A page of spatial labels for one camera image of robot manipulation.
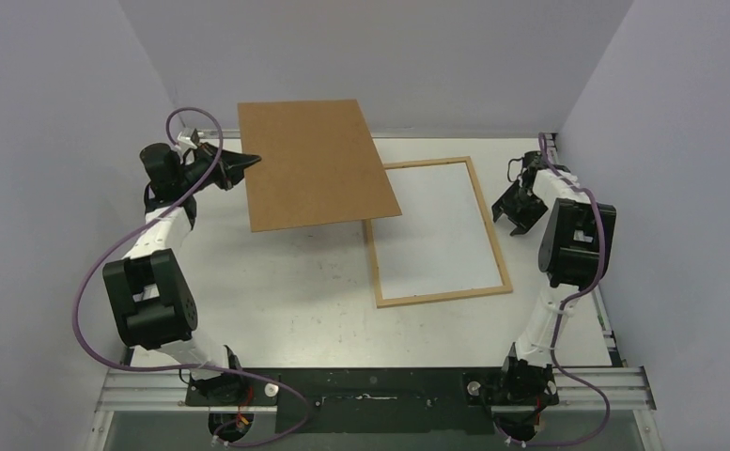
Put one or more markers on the light wooden picture frame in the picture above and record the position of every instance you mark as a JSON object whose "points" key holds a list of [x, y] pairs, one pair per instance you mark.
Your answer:
{"points": [[439, 297]]}

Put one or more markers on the brown cardboard backing board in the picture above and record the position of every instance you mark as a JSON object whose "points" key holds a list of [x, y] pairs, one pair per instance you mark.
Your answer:
{"points": [[319, 165]]}

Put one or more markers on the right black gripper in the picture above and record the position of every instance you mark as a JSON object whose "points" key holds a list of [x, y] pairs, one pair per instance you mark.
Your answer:
{"points": [[521, 201]]}

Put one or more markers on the aluminium front rail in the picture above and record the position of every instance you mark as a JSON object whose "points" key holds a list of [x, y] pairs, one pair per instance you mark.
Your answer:
{"points": [[626, 388]]}

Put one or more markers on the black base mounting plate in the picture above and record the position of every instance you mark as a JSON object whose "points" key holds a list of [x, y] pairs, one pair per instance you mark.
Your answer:
{"points": [[377, 400]]}

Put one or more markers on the white photo paper sheet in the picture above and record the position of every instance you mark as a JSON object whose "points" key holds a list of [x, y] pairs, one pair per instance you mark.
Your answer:
{"points": [[445, 230]]}

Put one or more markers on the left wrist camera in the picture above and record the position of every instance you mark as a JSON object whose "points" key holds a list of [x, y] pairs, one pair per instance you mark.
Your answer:
{"points": [[188, 138]]}

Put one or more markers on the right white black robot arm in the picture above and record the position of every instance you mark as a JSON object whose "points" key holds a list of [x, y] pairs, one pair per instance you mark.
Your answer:
{"points": [[573, 255]]}

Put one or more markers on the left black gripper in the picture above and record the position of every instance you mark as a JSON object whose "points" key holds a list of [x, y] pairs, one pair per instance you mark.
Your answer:
{"points": [[230, 166]]}

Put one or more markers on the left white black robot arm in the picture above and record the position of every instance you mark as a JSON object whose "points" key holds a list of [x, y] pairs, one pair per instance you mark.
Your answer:
{"points": [[151, 301]]}

